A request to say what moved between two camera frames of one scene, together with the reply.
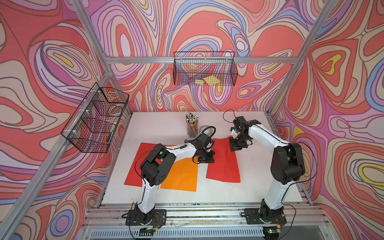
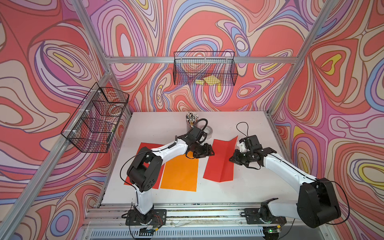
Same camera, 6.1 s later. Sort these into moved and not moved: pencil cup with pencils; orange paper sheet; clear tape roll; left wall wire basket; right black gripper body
Moved: right black gripper body
Not moved: orange paper sheet; left wall wire basket; clear tape roll; pencil cup with pencils
